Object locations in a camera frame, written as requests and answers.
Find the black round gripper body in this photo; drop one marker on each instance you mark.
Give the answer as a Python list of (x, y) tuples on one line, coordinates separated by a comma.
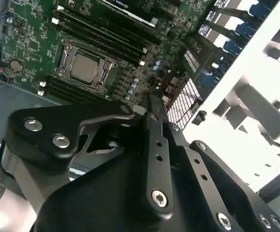
[(101, 198)]

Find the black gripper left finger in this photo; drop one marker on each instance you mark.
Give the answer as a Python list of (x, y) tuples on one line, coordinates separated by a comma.
[(40, 135)]

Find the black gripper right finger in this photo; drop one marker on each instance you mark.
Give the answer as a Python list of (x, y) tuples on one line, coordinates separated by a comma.
[(226, 183)]

